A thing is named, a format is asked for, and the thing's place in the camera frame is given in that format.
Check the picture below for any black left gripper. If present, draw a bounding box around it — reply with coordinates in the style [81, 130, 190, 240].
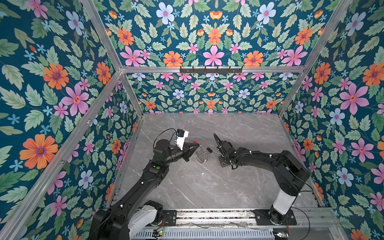
[164, 142, 200, 167]

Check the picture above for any steel keyring with red handle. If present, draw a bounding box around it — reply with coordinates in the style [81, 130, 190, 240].
[193, 141, 208, 164]

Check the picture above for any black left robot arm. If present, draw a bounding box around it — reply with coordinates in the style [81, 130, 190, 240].
[88, 139, 200, 240]

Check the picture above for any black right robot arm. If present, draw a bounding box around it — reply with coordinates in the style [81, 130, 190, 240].
[214, 134, 310, 225]

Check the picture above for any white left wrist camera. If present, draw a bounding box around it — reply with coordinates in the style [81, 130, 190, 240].
[176, 129, 189, 150]

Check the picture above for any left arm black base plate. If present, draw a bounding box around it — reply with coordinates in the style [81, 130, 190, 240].
[150, 210, 178, 228]

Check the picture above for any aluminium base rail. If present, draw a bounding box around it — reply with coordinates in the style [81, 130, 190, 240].
[92, 208, 340, 230]

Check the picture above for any black hook rail on wall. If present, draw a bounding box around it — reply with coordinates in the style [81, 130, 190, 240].
[179, 67, 243, 75]

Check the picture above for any white perforated cable duct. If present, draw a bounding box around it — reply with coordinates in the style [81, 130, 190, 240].
[132, 228, 275, 240]

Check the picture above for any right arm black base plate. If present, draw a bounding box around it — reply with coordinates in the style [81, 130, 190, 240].
[253, 209, 297, 226]

